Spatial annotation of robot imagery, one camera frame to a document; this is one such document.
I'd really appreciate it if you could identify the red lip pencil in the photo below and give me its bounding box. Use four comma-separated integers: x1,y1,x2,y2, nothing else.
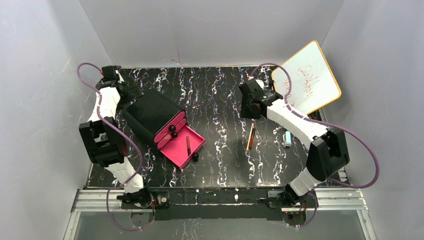
247,123,256,150

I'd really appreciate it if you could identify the black drawer organizer cabinet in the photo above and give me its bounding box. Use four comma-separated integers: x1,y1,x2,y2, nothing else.
121,88,186,150

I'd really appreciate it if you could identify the black red eyeliner pencil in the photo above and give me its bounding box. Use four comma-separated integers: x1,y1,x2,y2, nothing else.
186,135,192,157

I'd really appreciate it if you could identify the white cosmetic pencil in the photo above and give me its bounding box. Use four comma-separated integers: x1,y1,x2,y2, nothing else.
246,122,256,151

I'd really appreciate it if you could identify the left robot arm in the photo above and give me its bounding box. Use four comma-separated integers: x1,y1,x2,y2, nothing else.
78,76,153,208

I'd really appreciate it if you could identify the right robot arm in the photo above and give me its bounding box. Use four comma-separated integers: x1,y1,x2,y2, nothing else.
239,79,350,205

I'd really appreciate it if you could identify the light blue eraser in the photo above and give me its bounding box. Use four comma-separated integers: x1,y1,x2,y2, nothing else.
283,131,292,148

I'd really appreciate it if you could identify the white dry-erase board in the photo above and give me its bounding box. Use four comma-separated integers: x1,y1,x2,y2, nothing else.
281,40,342,115

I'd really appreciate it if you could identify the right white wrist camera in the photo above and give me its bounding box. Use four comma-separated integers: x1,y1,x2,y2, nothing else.
248,76,265,90

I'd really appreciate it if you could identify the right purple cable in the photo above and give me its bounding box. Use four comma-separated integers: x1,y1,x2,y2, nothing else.
248,63,381,229

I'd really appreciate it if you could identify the purple cable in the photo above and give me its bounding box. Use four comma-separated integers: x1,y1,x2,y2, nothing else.
76,62,155,232
248,63,381,229

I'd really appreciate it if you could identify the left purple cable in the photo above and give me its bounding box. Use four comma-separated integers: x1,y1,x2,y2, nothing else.
76,62,155,232

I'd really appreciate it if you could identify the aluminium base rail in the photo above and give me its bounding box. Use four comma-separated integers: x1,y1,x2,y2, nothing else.
64,187,376,240

